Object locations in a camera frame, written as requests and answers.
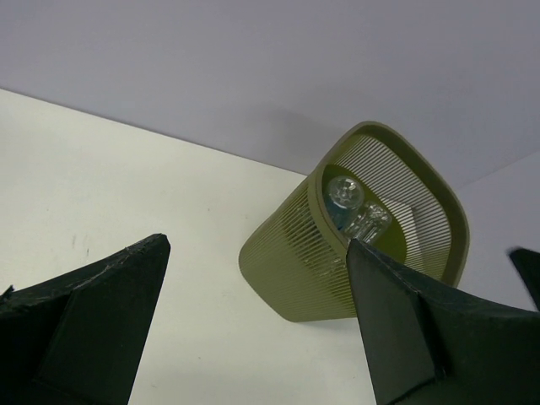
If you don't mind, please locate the blue label plastic bottle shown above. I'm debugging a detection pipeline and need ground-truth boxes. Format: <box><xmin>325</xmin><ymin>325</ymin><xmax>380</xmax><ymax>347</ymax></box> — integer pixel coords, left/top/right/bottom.
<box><xmin>324</xmin><ymin>175</ymin><xmax>365</xmax><ymax>230</ymax></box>

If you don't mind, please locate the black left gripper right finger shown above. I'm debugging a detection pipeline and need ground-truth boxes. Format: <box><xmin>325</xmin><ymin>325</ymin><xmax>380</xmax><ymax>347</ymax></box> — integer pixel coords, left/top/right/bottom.
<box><xmin>346</xmin><ymin>240</ymin><xmax>539</xmax><ymax>404</ymax></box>

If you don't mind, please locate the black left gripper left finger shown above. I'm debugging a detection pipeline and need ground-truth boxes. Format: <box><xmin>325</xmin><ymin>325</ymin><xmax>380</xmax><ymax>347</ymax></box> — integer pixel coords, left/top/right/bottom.
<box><xmin>1</xmin><ymin>234</ymin><xmax>170</xmax><ymax>404</ymax></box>

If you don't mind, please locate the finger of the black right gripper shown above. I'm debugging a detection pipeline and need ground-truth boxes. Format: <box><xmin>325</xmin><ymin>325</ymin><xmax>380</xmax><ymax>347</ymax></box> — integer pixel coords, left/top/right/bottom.
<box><xmin>509</xmin><ymin>247</ymin><xmax>540</xmax><ymax>310</ymax></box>

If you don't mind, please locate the olive green mesh bin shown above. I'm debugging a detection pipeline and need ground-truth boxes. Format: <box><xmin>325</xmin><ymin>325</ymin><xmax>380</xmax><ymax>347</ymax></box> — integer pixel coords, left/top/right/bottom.
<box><xmin>239</xmin><ymin>121</ymin><xmax>469</xmax><ymax>322</ymax></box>

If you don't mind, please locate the small clear plastic bottle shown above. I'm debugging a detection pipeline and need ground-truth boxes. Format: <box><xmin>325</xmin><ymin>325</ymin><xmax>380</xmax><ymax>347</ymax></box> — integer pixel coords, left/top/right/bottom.
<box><xmin>343</xmin><ymin>201</ymin><xmax>392</xmax><ymax>244</ymax></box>

